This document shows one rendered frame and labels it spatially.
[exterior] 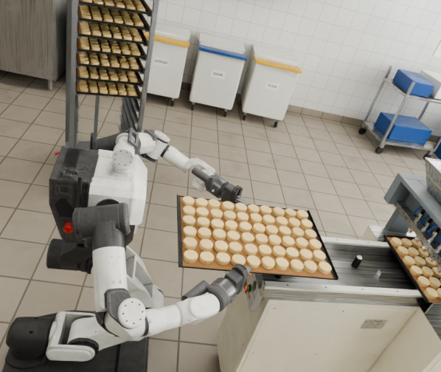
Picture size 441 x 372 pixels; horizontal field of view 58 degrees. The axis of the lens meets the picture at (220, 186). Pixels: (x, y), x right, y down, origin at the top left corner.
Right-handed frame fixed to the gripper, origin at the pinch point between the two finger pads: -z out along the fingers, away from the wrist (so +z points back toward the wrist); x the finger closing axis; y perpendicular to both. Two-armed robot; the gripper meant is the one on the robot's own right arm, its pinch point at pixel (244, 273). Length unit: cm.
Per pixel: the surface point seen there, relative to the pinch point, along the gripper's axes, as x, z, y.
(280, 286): -9.9, -15.7, -9.7
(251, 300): -24.9, -14.5, -1.7
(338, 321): -28, -38, -33
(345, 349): -48, -47, -42
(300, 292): -12.3, -21.7, -16.5
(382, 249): -12, -79, -31
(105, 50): 16, -66, 162
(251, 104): -74, -297, 180
